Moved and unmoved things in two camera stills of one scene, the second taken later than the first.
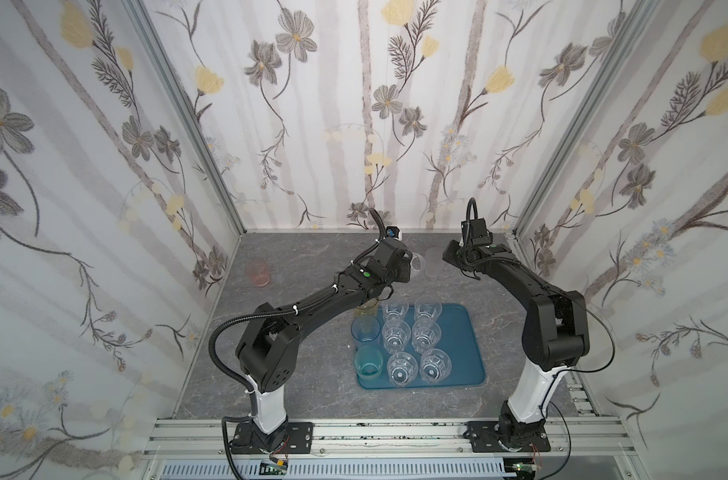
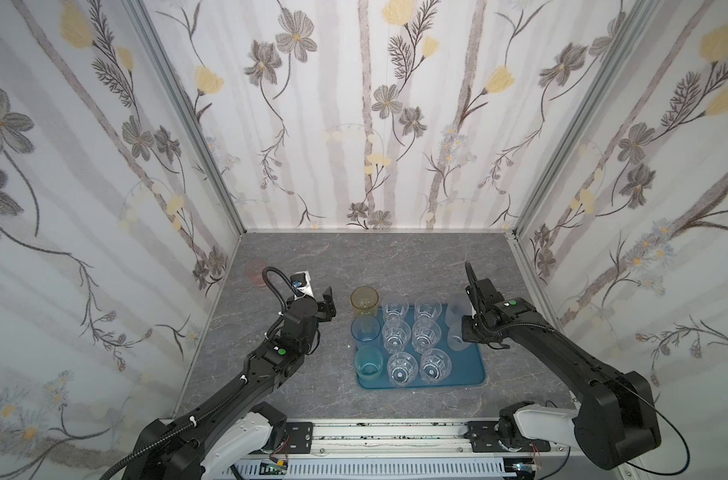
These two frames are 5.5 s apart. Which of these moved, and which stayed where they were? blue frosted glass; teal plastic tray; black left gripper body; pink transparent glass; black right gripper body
Moved: black right gripper body; black left gripper body
Stayed: blue frosted glass; teal plastic tray; pink transparent glass
